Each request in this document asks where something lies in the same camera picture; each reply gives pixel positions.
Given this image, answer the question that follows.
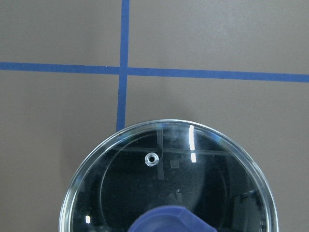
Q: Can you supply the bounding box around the glass lid blue knob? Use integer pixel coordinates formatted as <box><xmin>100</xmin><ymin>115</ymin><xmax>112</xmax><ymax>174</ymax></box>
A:
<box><xmin>58</xmin><ymin>119</ymin><xmax>279</xmax><ymax>232</ymax></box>

